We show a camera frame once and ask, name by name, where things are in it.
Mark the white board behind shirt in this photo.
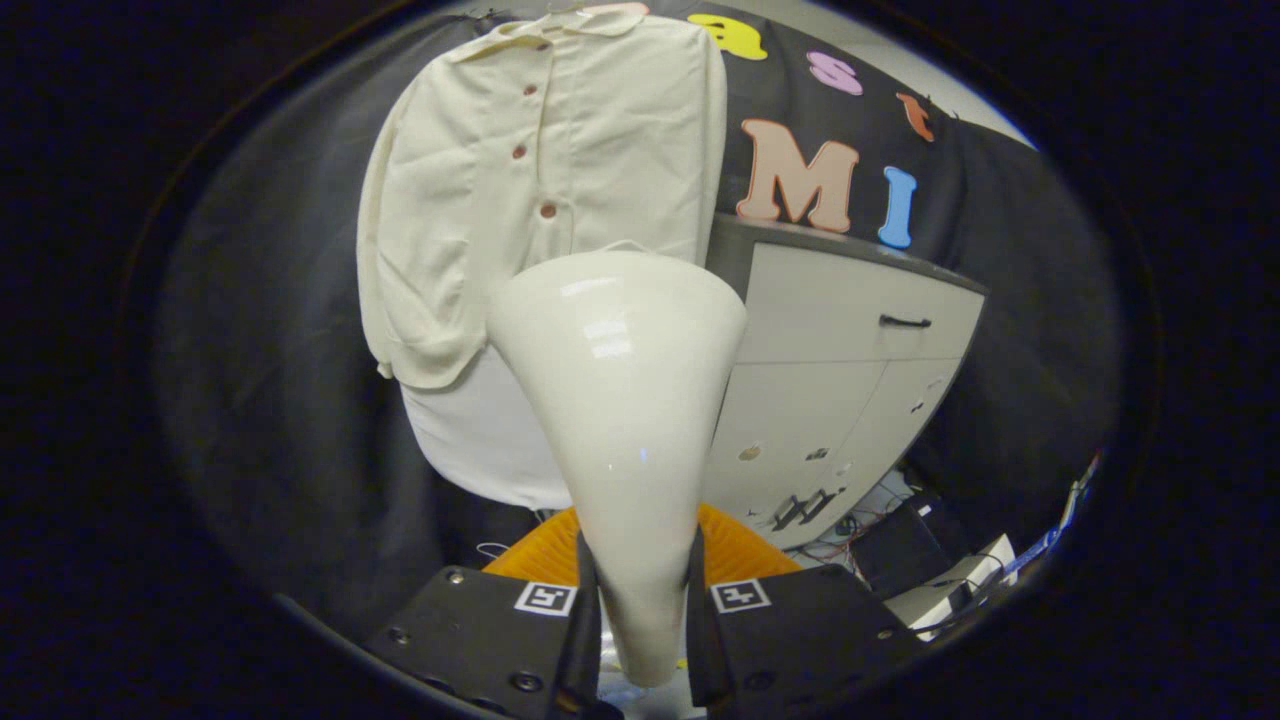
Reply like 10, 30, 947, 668
400, 345, 573, 511

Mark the cream button shirt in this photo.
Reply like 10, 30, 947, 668
356, 5, 728, 391

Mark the white garment steamer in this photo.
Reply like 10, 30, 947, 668
486, 248, 749, 689

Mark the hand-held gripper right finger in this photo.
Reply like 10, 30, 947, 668
685, 503, 926, 716

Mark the black box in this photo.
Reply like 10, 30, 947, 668
850, 497, 966, 601

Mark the white box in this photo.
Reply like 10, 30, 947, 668
885, 535, 1019, 641

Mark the grey and white cabinet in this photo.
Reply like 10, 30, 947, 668
700, 212, 991, 551

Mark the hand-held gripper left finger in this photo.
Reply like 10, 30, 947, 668
365, 505, 604, 720

